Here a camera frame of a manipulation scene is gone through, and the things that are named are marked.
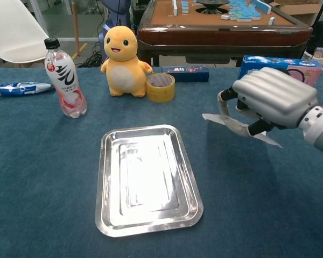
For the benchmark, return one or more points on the silver metal tray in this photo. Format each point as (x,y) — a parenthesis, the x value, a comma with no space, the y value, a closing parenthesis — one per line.
(150,174)

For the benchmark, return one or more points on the dark blue slim box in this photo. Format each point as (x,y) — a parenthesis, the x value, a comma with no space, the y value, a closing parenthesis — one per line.
(188,74)

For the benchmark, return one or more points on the yellow plush dinosaur toy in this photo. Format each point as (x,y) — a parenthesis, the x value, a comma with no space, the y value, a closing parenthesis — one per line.
(123,75)

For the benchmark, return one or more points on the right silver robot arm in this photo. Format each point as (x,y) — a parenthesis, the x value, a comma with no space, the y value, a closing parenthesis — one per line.
(320,126)

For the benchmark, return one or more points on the blue grey machine base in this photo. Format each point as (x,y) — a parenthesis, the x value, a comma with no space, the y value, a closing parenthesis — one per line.
(115,13)

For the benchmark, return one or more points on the blue pink cookie box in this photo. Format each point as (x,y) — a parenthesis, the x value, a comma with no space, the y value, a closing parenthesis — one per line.
(251,64)

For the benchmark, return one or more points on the white blue toothpaste tube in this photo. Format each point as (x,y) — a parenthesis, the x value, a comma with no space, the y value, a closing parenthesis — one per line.
(19,89)

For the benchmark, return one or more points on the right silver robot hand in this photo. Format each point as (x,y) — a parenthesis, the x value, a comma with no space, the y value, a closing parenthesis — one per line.
(277,94)

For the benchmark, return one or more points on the black tripod stand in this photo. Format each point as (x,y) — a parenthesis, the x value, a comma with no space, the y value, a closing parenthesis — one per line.
(320,14)

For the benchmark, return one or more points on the white chair wooden legs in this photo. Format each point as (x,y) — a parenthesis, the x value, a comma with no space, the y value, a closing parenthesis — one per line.
(13,32)

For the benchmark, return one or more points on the brown mahjong table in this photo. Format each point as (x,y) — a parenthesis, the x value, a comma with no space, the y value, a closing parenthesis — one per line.
(220,37)

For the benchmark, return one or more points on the white cloth sheet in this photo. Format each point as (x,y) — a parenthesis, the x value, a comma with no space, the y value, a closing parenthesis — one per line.
(212,117)

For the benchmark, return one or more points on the yellow tape roll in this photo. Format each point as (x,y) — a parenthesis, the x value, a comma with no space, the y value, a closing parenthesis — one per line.
(160,94)

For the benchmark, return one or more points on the white mahjong tile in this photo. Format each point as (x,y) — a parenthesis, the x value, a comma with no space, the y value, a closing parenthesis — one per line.
(272,20)
(225,17)

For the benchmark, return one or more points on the pink drink bottle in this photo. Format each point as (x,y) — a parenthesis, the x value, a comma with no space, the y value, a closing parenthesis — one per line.
(66,80)

